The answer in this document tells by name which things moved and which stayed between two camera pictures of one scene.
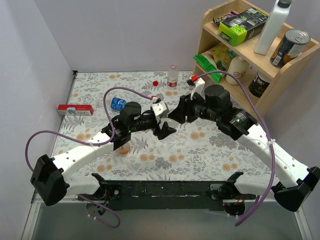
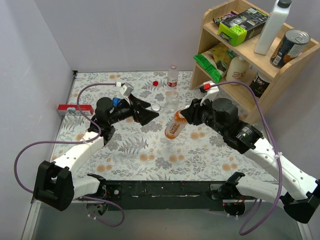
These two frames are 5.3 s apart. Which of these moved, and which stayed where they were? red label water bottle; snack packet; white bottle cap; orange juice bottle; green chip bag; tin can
Moved: orange juice bottle; white bottle cap
Stayed: green chip bag; red label water bottle; tin can; snack packet
